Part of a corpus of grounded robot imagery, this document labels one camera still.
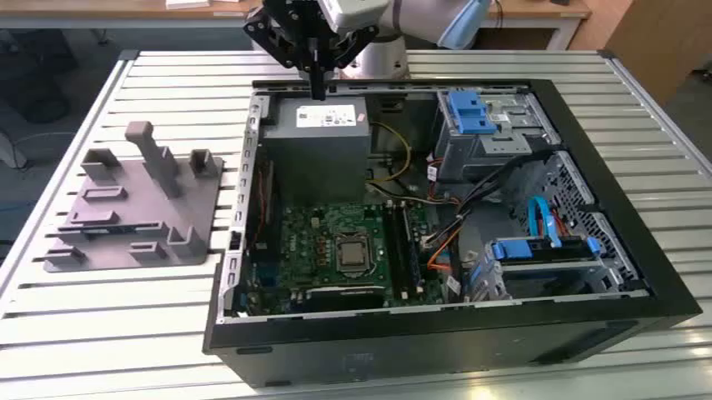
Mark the grey power supply unit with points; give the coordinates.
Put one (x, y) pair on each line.
(317, 166)

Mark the silver CPU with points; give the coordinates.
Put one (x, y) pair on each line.
(354, 254)

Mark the grey parts rack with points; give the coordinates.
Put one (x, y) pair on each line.
(139, 208)

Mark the black RAM slot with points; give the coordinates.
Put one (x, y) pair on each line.
(394, 250)
(401, 250)

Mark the green motherboard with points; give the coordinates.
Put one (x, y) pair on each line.
(301, 225)

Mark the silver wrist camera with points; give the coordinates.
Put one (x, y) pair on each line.
(356, 12)

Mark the black graphics card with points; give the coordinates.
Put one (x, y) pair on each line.
(345, 298)

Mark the black CPU socket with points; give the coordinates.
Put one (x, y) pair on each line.
(337, 254)

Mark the wooden desk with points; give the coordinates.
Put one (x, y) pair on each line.
(111, 10)

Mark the grey metal drive cage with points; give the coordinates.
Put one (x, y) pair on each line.
(501, 146)

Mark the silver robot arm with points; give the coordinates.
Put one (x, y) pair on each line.
(384, 58)

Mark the white box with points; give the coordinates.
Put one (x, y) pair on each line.
(186, 3)

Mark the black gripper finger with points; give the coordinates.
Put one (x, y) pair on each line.
(350, 46)
(278, 41)

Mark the grey metal disk bay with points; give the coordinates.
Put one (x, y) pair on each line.
(556, 266)

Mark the black office chair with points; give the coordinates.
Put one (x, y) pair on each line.
(39, 83)

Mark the blue disk carrier with disk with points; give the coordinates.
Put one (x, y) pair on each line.
(512, 250)

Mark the wooden cabinet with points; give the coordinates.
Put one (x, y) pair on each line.
(656, 41)

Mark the black PC case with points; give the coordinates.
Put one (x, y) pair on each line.
(389, 354)

